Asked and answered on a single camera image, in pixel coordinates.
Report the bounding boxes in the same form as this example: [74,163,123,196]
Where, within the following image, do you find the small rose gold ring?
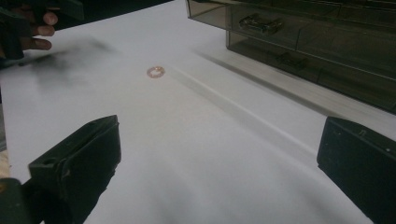
[146,65,166,79]

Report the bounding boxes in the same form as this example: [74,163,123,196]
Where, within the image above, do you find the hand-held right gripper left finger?
[28,114,122,224]

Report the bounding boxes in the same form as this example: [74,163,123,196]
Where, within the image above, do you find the metal clip in drawer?
[238,12,285,35]

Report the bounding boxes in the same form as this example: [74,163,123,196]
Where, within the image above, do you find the smoky transparent drawer organizer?
[186,0,396,115]

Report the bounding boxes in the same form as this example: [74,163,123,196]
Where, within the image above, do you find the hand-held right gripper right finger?
[316,116,396,224]

